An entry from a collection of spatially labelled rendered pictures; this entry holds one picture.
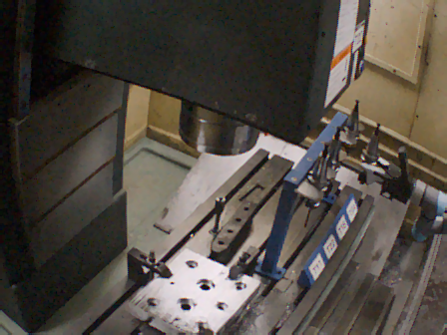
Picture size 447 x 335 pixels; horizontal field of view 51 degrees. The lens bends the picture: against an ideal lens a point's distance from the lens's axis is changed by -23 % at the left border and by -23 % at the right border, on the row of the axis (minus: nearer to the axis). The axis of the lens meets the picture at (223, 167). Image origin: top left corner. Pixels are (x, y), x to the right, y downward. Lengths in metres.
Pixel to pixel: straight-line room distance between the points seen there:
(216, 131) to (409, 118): 1.16
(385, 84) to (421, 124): 0.22
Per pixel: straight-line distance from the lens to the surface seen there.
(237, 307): 1.43
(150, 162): 2.60
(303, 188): 1.47
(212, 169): 2.29
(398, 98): 2.10
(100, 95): 1.53
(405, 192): 1.71
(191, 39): 0.99
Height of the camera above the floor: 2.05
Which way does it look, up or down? 34 degrees down
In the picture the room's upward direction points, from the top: 9 degrees clockwise
